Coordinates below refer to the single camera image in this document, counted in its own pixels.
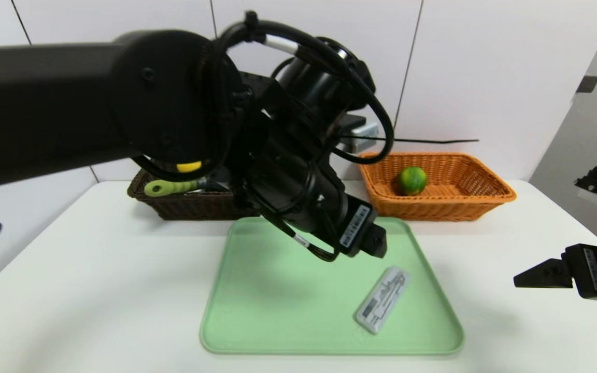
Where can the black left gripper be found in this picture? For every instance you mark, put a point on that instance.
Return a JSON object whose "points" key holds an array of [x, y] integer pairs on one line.
{"points": [[356, 228]]}

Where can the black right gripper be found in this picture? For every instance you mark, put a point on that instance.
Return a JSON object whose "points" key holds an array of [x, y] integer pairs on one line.
{"points": [[590, 270]]}

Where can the clear plastic compass case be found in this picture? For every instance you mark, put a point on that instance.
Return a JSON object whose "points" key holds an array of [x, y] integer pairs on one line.
{"points": [[383, 300]]}

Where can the green lime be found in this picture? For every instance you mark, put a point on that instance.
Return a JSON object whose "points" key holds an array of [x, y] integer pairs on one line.
{"points": [[412, 181]]}

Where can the yellow duck toy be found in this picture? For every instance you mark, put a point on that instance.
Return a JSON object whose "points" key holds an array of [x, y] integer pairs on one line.
{"points": [[189, 167]]}

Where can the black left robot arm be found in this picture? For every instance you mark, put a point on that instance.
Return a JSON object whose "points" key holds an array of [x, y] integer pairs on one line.
{"points": [[96, 103]]}

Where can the orange wicker basket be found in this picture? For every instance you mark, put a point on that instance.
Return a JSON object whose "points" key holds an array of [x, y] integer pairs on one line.
{"points": [[433, 210]]}

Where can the dark brown wicker basket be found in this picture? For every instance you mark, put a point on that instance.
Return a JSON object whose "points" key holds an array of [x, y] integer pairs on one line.
{"points": [[189, 204]]}

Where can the black zip tie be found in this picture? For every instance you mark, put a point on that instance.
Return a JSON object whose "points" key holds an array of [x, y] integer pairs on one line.
{"points": [[423, 140]]}

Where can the light green plastic tray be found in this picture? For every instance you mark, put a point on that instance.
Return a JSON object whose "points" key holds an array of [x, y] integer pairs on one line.
{"points": [[278, 311]]}

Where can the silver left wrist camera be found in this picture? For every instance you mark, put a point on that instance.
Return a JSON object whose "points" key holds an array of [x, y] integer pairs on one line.
{"points": [[359, 133]]}

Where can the black wall fixture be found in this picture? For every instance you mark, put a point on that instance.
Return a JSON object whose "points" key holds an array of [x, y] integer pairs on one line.
{"points": [[587, 84]]}

